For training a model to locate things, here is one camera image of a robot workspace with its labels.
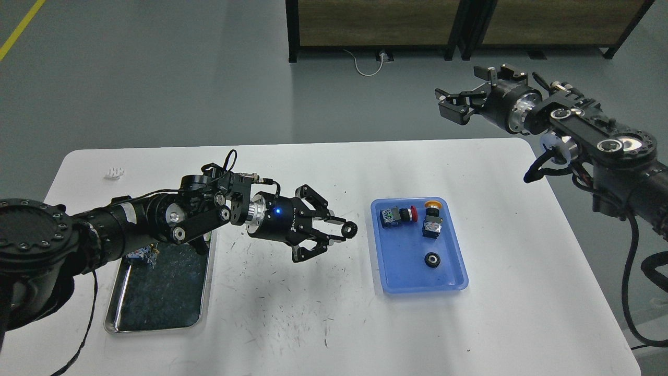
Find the stainless steel tray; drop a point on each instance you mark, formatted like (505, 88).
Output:
(171, 296)

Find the red push button switch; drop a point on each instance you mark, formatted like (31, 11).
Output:
(396, 216)

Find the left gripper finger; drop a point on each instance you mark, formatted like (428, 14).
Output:
(322, 243)
(310, 206)

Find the small white plastic clip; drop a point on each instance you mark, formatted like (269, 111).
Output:
(114, 174)

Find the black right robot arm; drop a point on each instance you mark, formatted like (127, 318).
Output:
(616, 164)

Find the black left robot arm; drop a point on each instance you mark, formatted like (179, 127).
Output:
(43, 248)

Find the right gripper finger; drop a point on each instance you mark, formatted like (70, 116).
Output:
(460, 107)
(505, 74)

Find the green push button switch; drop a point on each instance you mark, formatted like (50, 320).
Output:
(146, 256)

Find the left wooden cabinet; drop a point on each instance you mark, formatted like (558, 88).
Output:
(374, 25)

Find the yellow push button switch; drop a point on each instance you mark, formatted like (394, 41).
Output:
(433, 221)

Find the wooden cabinet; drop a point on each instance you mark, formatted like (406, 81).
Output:
(374, 25)
(536, 26)

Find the blue plastic tray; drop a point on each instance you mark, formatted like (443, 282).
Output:
(401, 250)

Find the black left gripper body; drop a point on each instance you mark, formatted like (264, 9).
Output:
(280, 219)

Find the right wooden cabinet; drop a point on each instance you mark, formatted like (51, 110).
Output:
(536, 26)

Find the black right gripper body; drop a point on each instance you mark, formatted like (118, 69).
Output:
(511, 106)

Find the black gear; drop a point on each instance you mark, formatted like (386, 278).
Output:
(349, 230)
(432, 260)

